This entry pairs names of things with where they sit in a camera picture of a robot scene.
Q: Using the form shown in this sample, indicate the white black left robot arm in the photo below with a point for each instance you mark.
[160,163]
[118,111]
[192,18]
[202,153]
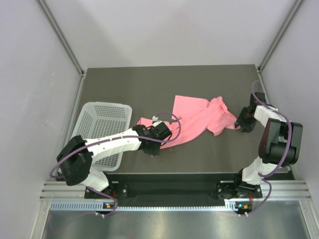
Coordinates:
[81,154]

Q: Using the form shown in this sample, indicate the grey slotted cable duct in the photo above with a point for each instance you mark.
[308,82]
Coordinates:
[108,206]

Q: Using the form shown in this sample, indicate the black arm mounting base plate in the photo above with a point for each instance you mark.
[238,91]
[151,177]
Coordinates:
[175,200]

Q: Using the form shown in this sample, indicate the pink t shirt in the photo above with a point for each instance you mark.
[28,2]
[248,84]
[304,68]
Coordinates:
[197,115]

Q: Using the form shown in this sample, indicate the aluminium frame post left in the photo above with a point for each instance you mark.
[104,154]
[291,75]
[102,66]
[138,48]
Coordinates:
[61,37]

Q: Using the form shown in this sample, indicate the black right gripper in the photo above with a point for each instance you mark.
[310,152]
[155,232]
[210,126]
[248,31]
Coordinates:
[240,122]

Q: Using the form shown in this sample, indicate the aluminium frame post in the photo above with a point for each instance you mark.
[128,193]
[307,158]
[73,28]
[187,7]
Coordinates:
[295,8]
[61,37]

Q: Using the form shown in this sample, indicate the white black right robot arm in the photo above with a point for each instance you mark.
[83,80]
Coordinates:
[279,146]

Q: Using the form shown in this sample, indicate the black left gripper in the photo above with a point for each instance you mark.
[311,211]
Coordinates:
[154,152]

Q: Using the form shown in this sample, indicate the white perforated plastic basket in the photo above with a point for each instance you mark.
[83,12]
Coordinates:
[100,119]

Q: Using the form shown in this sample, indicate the aluminium frame post right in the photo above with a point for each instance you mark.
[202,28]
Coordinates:
[295,8]

